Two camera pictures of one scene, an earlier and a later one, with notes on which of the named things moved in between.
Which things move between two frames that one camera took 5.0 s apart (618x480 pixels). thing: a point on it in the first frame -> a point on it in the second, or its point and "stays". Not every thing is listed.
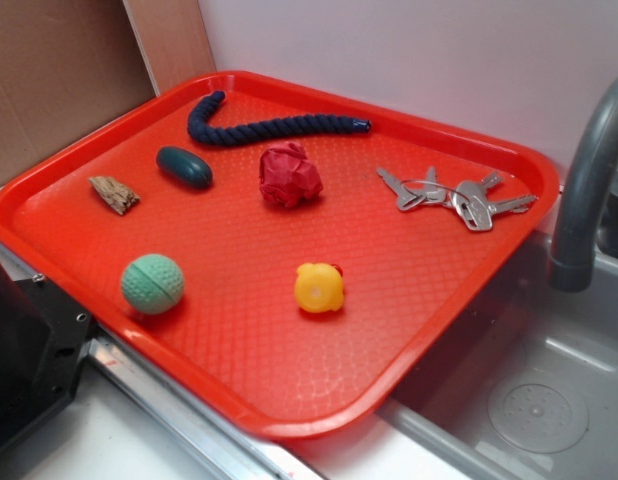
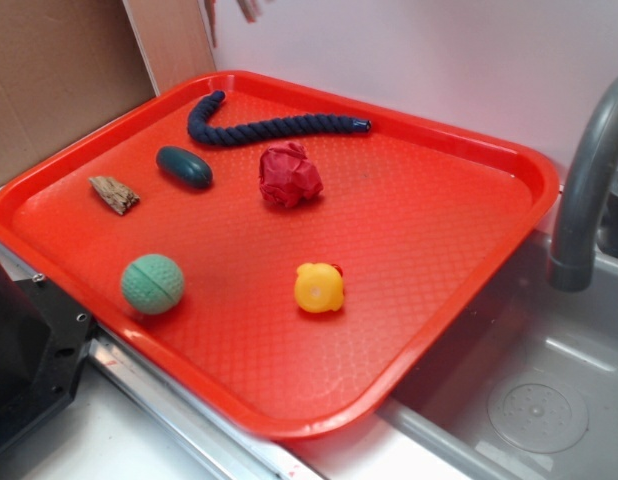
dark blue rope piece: x=269 y=128 stays
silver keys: x=474 y=200 -> x=249 y=9
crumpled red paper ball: x=287 y=176 stays
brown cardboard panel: x=60 y=68 stays
